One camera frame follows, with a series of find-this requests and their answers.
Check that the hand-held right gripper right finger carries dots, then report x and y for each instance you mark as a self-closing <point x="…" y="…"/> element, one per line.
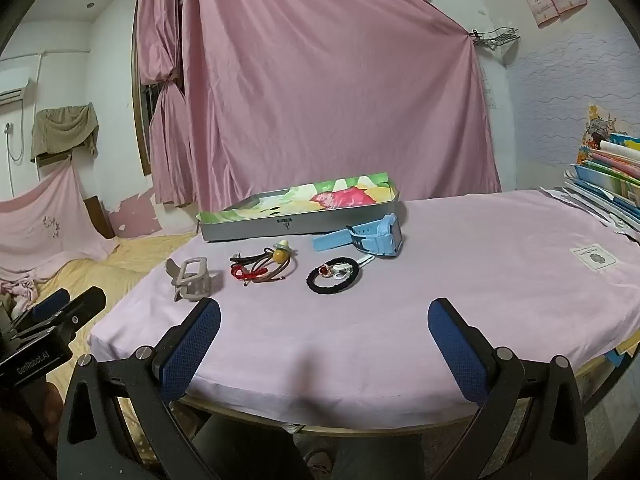
<point x="457" y="350"/>

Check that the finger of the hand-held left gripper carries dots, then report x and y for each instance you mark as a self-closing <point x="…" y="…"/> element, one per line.
<point x="80" y="307"/>
<point x="50" y="302"/>

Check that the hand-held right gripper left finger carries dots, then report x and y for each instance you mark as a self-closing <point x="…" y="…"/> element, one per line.
<point x="192" y="345"/>

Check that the grey hair claw clip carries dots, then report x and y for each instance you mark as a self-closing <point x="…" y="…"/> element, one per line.
<point x="192" y="280"/>

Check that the grey shallow box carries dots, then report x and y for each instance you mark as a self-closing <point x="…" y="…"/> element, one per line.
<point x="250" y="230"/>

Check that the white hair clip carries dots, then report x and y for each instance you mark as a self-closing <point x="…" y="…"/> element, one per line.
<point x="364" y="261"/>

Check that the light blue wrist watch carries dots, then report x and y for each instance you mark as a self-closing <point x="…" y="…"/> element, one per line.
<point x="385" y="235"/>

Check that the crumpled pink cloth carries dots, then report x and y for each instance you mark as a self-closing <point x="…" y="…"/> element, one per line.
<point x="17" y="292"/>

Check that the yellow blanket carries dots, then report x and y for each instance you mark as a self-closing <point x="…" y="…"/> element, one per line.
<point x="110" y="270"/>

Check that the pink tablecloth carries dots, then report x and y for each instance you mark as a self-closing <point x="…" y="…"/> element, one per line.
<point x="450" y="270"/>

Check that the pink embroidered sheet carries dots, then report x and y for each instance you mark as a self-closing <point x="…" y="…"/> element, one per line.
<point x="45" y="220"/>

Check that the brown wooden headboard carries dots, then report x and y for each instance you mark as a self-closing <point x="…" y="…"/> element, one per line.
<point x="97" y="217"/>

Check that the person's grey trousers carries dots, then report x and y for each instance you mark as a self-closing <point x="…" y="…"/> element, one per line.
<point x="240" y="450"/>

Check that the person's shoe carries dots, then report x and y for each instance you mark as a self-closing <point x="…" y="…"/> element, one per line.
<point x="317" y="461"/>

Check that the brown hanging cloth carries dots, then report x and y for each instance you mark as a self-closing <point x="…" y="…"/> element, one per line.
<point x="62" y="127"/>

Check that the pink window curtain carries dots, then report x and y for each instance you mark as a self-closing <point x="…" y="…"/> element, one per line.
<point x="167" y="150"/>

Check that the colourful painted paper sheet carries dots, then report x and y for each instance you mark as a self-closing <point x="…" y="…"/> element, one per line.
<point x="320" y="197"/>

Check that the white air conditioner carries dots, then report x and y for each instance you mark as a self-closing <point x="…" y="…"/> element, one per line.
<point x="12" y="91"/>

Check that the stack of books and papers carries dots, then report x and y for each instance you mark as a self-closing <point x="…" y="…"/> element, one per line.
<point x="610" y="175"/>

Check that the large pink curtain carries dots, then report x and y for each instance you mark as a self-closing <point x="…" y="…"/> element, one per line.
<point x="325" y="85"/>

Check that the wooden window frame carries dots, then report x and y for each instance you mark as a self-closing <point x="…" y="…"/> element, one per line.
<point x="141" y="125"/>

